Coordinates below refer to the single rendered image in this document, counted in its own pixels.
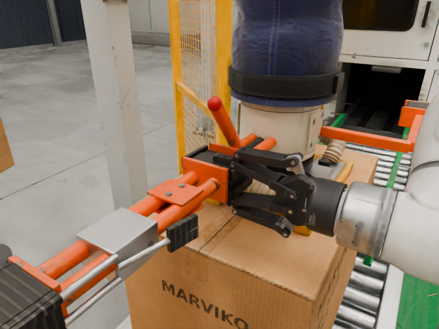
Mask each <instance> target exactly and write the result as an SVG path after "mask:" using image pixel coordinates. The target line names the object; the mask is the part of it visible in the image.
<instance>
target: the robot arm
mask: <svg viewBox="0 0 439 329"><path fill-rule="evenodd" d="M192 159H196V160H199V161H203V162H206V163H210V164H213V165H217V166H222V167H224V168H228V169H229V171H230V170H231V169H235V170H236V171H237V172H240V173H242V174H244V175H246V176H248V177H250V178H253V179H255V180H257V181H259V182H261V183H264V184H265V185H268V188H269V189H272V190H273V191H275V192H276V194H275V195H264V194H258V193H247V192H242V193H241V194H240V195H238V196H237V197H236V198H235V199H234V200H229V195H228V201H227V203H226V204H227V205H228V206H231V205H232V206H233V209H232V213H233V214H235V215H237V216H239V217H242V218H245V219H247V220H249V221H253V222H254V223H257V224H260V225H263V226H264V227H268V228H271V229H272V230H275V231H276V232H277V233H279V234H280V235H282V236H283V237H284V238H288V237H289V236H290V234H291V233H292V231H293V230H294V228H295V226H297V227H299V226H306V228H307V229H308V230H311V231H314V232H317V233H320V234H323V235H326V236H329V237H333V236H334V234H336V243H337V244H338V245H340V246H342V247H346V248H348V249H351V250H354V251H357V252H360V253H363V254H366V255H369V256H370V257H372V258H377V259H378V257H379V254H380V257H379V259H380V260H383V261H386V262H388V263H390V264H392V265H393V266H395V267H396V268H398V269H399V270H401V271H402V272H404V273H406V274H408V275H411V276H413V277H415V278H418V279H420V280H423V281H426V282H428V283H431V284H433V285H437V286H439V92H438V93H437V94H436V95H435V97H434V98H433V100H432V101H431V103H430V104H429V106H428V108H427V109H426V111H425V114H424V116H423V119H422V122H421V124H420V127H419V130H418V134H417V138H416V141H415V145H414V151H413V155H412V170H411V174H410V179H409V181H408V184H407V186H406V188H405V190H404V192H402V191H397V195H396V190H393V189H390V188H385V187H379V186H376V185H371V184H368V183H363V182H360V181H354V182H352V183H351V185H350V187H349V189H348V185H347V184H346V183H342V182H339V181H334V180H329V179H326V178H317V177H314V176H312V175H311V174H309V173H308V172H306V171H304V168H303V165H302V159H303V154H302V153H299V152H298V153H291V154H284V153H276V152H273V151H266V150H261V149H255V148H248V147H241V148H240V149H238V150H237V151H235V152H234V153H233V156H231V155H226V154H223V153H217V154H216V155H211V154H207V153H203V152H201V153H200V154H198V155H196V156H194V157H193V158H192ZM259 164H261V165H267V166H273V167H277V168H286V170H287V171H293V172H294V173H295V174H292V175H290V176H287V175H285V174H282V173H281V172H274V171H272V170H269V169H267V168H265V167H263V166H261V165H259ZM229 171H228V173H229ZM395 195H396V198H395ZM394 200H395V202H394ZM393 202H394V205H393ZM392 207H393V209H392ZM263 209H266V210H268V211H266V210H263ZM391 209H392V212H391ZM271 212H276V213H282V215H283V216H284V217H285V218H284V217H282V216H280V215H277V214H275V213H271ZM390 214H391V216H390ZM389 217H390V220H389ZM388 221H389V224H388ZM387 224H388V227H387ZM386 229H387V231H386ZM385 231H386V234H385ZM384 236H385V238H384ZM383 239H384V241H383ZM382 243H383V245H382ZM381 247H382V250H381ZM380 250H381V253H380Z"/></svg>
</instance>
